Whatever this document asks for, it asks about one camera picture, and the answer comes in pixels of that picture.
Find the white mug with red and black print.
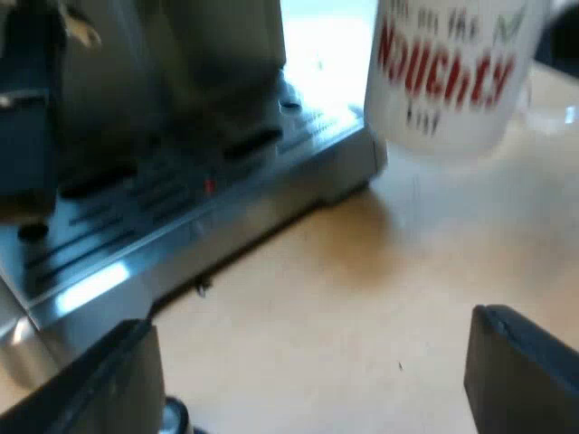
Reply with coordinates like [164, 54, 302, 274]
[364, 0, 551, 158]

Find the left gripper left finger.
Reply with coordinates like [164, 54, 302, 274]
[0, 318, 166, 434]

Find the steel espresso machine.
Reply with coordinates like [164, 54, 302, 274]
[0, 0, 389, 400]

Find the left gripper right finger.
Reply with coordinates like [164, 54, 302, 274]
[462, 304, 579, 434]

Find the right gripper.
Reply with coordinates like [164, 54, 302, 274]
[534, 0, 579, 70]

